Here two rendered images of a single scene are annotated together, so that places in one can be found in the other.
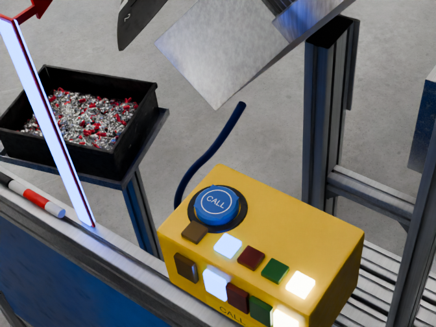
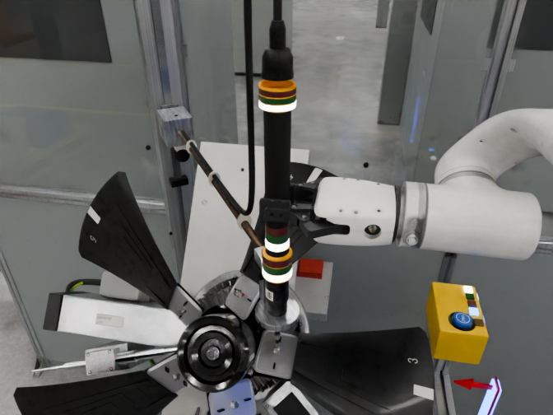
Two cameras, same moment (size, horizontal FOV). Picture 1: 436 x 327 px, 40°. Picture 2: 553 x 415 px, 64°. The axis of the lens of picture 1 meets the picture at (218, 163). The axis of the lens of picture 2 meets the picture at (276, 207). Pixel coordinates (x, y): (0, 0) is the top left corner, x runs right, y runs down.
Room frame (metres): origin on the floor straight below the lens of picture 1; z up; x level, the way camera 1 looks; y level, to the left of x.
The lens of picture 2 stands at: (1.04, 0.39, 1.79)
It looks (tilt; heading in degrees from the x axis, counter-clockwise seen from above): 32 degrees down; 239
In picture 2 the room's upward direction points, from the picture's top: straight up
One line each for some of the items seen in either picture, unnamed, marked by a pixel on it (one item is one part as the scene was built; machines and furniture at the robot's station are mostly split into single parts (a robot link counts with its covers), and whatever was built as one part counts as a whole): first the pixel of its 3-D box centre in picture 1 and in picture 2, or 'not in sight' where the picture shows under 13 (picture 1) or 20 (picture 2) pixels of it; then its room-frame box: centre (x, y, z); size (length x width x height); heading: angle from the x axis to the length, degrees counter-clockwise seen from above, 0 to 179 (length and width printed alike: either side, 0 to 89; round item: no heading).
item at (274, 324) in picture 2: not in sight; (274, 287); (0.78, -0.05, 1.32); 0.09 x 0.07 x 0.10; 84
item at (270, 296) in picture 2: not in sight; (277, 203); (0.78, -0.04, 1.48); 0.04 x 0.04 x 0.46
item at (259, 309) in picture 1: (261, 311); not in sight; (0.25, -0.02, 1.04); 0.02 x 0.01 x 0.03; 49
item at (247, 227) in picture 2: not in sight; (213, 179); (0.75, -0.35, 1.37); 0.54 x 0.01 x 0.01; 84
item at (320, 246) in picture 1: (260, 261); (453, 323); (0.32, -0.03, 1.02); 0.16 x 0.10 x 0.11; 49
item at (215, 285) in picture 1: (215, 285); not in sight; (0.28, 0.02, 1.04); 0.02 x 0.01 x 0.03; 49
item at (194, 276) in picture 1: (186, 268); not in sight; (0.31, 0.04, 1.04); 0.02 x 0.01 x 0.03; 49
